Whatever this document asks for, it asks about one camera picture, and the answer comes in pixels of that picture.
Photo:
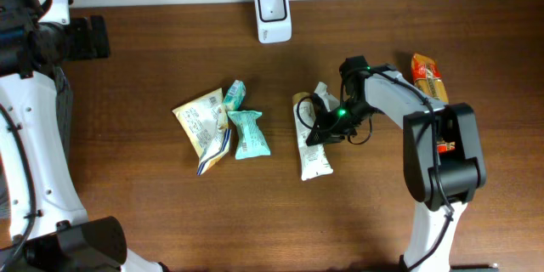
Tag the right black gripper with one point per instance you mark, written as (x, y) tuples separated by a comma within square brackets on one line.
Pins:
[(327, 136)]

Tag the white tube with tan cap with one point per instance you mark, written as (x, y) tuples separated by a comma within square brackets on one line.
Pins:
[(313, 158)]

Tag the mint green snack packet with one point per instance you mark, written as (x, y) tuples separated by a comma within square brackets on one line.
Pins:
[(251, 140)]

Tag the small teal white packet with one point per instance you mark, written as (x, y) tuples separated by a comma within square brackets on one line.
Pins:
[(235, 96)]

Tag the orange long cracker package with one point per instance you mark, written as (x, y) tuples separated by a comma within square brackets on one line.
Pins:
[(426, 77)]

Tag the yellow white snack bag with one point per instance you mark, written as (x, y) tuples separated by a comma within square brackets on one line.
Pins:
[(205, 122)]

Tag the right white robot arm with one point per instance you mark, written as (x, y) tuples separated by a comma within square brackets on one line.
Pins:
[(443, 163)]

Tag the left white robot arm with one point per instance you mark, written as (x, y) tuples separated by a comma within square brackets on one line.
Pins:
[(49, 227)]

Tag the white barcode scanner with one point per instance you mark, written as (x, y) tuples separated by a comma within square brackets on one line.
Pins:
[(274, 21)]

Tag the grey plastic mesh basket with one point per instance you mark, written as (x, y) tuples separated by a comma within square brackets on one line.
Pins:
[(64, 107)]

